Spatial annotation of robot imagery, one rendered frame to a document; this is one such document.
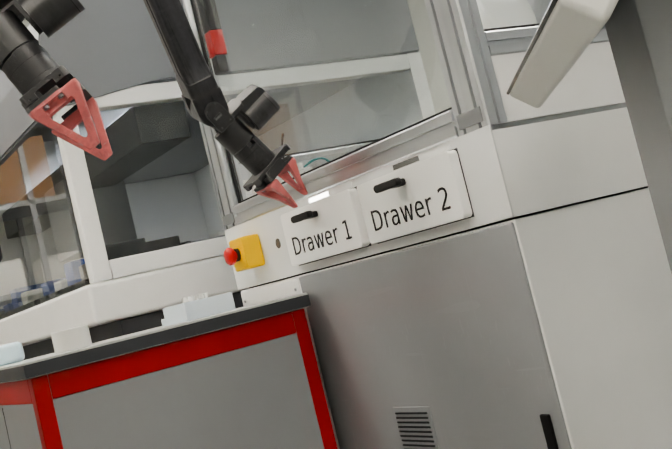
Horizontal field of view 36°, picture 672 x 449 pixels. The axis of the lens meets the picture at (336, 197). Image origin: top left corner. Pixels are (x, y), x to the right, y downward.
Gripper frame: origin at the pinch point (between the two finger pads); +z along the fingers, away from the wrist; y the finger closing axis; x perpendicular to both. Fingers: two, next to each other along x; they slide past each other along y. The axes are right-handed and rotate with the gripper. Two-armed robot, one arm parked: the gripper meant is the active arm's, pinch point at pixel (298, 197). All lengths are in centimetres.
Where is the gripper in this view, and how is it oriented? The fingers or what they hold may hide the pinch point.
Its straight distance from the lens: 195.4
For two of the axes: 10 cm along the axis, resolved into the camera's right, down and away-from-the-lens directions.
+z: 6.9, 6.8, 2.4
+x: -4.9, 1.9, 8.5
